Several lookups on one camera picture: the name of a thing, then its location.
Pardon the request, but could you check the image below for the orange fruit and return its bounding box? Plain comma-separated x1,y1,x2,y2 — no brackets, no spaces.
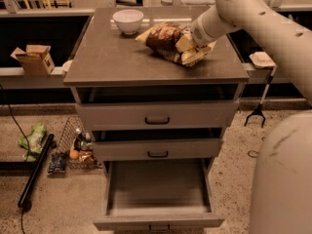
69,150,79,160

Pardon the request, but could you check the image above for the drawer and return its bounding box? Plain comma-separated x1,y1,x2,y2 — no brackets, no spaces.
93,138,222,161
94,159,224,233
76,101,238,131

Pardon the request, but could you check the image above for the grey drawer cabinet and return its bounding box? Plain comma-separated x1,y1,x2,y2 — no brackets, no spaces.
62,6,251,168

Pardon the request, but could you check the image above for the cardboard box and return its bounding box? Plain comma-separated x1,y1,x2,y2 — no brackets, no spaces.
11,45,55,76

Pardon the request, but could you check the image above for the black power adapter cable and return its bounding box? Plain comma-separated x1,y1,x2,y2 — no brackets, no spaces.
247,136,266,159

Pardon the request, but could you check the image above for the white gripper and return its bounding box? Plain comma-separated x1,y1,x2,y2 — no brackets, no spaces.
190,7,226,47

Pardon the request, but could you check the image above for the black cable left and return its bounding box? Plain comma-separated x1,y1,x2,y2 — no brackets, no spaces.
0,83,32,234

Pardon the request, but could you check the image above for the green chip bag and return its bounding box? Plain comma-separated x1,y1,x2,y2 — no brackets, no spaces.
18,122,47,162

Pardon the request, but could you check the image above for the white bowl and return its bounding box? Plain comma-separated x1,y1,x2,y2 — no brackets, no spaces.
112,9,143,34

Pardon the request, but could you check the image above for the white takeout container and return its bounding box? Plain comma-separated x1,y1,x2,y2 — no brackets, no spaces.
250,52,275,69

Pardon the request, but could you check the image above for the bottle in basket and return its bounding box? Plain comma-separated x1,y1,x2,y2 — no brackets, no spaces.
74,128,92,151

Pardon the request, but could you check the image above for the brown chip bag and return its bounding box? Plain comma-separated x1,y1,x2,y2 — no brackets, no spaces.
136,21,215,67

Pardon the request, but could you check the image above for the reacher grabber tool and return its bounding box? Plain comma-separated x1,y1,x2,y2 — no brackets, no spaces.
244,66,277,127

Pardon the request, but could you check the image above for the top drawer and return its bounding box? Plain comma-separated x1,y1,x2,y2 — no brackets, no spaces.
76,101,238,131

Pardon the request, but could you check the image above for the middle drawer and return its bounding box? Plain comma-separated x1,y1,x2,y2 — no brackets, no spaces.
93,138,222,161

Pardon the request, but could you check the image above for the bottom drawer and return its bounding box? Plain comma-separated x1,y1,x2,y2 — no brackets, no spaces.
94,159,224,233

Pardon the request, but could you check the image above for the blue snack bag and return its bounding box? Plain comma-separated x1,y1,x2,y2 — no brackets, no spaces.
48,153,66,175

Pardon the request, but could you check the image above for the black floor bar left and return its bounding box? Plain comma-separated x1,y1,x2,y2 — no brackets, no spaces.
18,134,55,209

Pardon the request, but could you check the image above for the wire basket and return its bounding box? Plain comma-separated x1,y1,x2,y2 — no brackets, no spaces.
56,116,101,170

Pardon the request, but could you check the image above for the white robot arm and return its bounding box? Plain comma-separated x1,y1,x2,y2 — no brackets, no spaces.
191,0,312,234

